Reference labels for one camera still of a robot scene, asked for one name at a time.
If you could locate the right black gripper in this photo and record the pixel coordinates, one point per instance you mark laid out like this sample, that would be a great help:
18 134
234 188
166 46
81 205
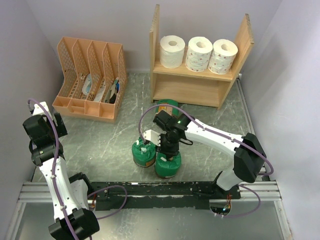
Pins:
168 152

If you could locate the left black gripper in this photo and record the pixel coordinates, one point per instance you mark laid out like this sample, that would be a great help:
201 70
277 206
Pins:
60 128

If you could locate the green roll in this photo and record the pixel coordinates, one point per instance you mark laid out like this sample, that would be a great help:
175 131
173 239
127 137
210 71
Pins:
144 155
167 168

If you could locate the brown roll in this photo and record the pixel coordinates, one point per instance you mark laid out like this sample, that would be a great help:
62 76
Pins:
168 109

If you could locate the white roll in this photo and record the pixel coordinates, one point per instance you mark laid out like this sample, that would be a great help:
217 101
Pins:
198 54
222 56
171 52

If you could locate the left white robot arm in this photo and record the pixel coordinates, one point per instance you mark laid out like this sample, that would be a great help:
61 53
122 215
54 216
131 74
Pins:
73 220

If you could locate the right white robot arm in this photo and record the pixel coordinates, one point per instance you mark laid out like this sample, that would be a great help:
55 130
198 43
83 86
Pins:
247 153

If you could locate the wooden two-tier shelf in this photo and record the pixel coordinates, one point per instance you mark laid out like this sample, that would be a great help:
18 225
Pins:
188 87

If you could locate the stationery in organizer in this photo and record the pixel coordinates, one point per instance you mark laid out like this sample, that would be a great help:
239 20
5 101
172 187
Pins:
111 94

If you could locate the orange plastic file organizer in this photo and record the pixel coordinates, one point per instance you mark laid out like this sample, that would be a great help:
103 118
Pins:
103 61

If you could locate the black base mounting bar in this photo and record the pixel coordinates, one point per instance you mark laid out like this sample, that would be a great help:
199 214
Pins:
149 195

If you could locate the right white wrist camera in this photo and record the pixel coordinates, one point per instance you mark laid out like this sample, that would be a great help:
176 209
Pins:
153 137

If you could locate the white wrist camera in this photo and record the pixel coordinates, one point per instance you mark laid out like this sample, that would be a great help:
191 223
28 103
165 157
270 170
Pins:
153 137
35 109

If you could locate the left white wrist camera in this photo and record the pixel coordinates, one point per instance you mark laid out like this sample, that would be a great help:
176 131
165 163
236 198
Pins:
35 109

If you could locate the aluminium rail frame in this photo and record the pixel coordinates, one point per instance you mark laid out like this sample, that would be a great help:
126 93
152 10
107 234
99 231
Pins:
257 215

